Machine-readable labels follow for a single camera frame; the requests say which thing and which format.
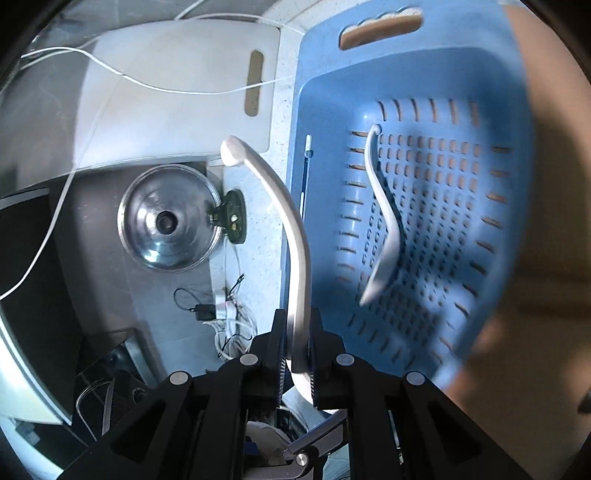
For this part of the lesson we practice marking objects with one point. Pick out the blue plastic drain basket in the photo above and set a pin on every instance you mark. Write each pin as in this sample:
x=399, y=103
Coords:
x=446, y=82

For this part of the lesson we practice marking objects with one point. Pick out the white ceramic spoon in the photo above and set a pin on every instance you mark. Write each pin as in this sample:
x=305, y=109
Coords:
x=387, y=261
x=275, y=258

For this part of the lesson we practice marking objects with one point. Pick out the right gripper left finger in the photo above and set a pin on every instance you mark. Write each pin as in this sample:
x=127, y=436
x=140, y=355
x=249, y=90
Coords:
x=270, y=370

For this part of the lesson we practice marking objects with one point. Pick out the green lid holder clip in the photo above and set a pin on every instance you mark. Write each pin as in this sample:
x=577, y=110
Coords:
x=230, y=215

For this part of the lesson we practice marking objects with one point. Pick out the steel pot lid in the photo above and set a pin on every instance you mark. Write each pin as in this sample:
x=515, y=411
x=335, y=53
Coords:
x=165, y=218

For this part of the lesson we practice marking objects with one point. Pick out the white cutting board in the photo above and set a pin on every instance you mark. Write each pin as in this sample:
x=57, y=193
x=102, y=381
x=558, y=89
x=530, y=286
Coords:
x=156, y=90

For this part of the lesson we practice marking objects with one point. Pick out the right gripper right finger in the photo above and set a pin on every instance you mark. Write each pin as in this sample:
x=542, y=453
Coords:
x=323, y=349

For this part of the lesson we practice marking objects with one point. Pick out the small black adapter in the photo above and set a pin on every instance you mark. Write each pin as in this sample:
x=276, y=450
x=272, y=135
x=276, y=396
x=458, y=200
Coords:
x=204, y=312

